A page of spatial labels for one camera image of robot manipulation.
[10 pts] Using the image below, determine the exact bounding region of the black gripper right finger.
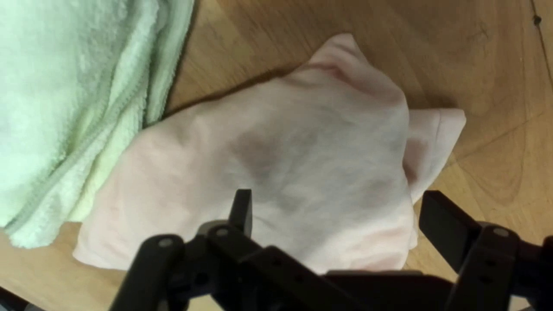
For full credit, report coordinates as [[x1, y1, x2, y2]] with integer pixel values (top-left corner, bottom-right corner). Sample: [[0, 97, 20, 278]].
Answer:
[[419, 190, 553, 311]]

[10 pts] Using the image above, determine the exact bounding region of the light green towel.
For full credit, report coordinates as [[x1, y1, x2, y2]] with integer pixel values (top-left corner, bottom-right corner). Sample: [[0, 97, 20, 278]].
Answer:
[[0, 0, 196, 249]]

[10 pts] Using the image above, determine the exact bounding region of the pink cloth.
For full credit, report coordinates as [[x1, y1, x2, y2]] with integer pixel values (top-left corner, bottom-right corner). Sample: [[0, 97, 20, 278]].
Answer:
[[75, 34, 467, 271]]

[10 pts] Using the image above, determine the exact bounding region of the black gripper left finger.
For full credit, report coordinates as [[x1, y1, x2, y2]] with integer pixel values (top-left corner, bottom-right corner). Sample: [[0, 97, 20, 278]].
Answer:
[[109, 188, 370, 311]]

